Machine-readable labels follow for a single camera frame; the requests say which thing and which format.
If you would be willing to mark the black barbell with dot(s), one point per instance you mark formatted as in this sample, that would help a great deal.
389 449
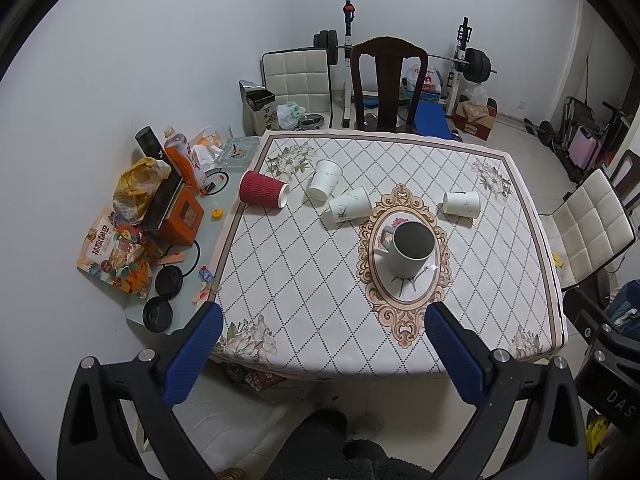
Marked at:
477 62

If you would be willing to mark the small blue red wrapper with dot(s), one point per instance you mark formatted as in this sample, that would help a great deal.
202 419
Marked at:
206 274

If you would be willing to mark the orange snack packet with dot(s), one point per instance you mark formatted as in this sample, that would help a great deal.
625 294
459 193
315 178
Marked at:
97 247

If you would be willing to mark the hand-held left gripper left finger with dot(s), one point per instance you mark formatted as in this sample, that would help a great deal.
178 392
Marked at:
195 350

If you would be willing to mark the blue weight bench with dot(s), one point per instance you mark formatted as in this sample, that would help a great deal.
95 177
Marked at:
430 117

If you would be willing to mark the orange box dark lid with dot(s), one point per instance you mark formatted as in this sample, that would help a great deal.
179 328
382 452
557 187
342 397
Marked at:
180 217

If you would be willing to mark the teal box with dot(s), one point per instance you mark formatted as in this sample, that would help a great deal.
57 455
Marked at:
425 95

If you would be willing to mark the printed box under table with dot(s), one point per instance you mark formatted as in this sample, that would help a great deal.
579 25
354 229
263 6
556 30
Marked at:
255 382

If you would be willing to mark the black dumbbell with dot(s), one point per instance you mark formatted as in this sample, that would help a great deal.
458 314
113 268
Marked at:
542 130

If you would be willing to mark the orange drink bottle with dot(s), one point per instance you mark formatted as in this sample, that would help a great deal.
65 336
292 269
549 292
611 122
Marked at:
181 162

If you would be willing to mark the grey white ceramic mug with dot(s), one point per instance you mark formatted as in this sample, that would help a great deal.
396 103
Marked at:
407 266

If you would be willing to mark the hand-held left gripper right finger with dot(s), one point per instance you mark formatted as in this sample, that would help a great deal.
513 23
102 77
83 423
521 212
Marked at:
455 355

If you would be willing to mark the red ribbed paper cup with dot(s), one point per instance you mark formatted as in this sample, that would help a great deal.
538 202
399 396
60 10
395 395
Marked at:
260 189

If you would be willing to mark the white barbell rack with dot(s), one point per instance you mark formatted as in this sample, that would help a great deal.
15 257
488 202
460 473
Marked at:
348 85

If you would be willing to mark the green white plastic bag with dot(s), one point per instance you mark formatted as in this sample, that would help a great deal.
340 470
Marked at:
290 116

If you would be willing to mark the orange white crumpled wrapper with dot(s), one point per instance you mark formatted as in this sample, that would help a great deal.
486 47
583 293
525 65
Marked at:
207 147

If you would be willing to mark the diamond pattern floral tablecloth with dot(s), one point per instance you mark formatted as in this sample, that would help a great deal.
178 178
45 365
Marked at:
300 270

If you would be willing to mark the dark wooden chair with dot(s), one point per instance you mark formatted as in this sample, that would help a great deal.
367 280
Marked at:
387 85

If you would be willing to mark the glass ashtray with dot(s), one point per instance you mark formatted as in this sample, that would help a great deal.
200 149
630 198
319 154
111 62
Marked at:
239 154

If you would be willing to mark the floral snack packet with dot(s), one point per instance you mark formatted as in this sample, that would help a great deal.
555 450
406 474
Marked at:
132 272

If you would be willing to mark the black cylinder flask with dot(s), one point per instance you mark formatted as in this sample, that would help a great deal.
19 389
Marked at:
150 144

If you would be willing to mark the yellow plastic bag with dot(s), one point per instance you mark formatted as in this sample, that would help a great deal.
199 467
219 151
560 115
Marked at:
137 180

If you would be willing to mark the black round lid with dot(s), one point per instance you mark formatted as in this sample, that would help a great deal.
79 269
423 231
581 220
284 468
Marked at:
169 282
157 314

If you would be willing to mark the white paper cup speckled print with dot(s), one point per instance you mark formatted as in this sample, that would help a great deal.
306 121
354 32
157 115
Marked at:
462 204

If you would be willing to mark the black folding frame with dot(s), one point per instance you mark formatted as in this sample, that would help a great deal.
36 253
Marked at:
612 120

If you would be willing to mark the white padded chair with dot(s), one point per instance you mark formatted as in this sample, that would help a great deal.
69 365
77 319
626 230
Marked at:
295 77
585 230

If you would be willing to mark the brown wooden chair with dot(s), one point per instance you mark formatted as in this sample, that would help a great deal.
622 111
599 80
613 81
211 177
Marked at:
627 167

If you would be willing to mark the red brown cardboard box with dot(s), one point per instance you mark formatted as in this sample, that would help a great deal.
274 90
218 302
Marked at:
475 122

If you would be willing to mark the white plastic bag red print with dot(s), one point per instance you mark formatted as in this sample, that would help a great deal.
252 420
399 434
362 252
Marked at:
422 76

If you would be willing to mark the pink suitcase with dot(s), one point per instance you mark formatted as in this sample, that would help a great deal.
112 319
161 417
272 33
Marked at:
585 147

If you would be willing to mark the plain white paper cup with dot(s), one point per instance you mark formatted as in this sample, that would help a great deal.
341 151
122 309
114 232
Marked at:
324 180

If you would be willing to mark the white paper cup plant print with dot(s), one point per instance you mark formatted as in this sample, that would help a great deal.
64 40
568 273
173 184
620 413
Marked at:
350 205

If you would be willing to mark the white box dark lid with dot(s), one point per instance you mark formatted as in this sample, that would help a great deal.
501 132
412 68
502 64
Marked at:
260 115

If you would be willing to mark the small yellow cap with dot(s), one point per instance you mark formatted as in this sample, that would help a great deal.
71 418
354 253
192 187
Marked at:
217 214

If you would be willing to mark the person's dark trouser legs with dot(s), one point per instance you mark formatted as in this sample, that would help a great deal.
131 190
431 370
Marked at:
350 455

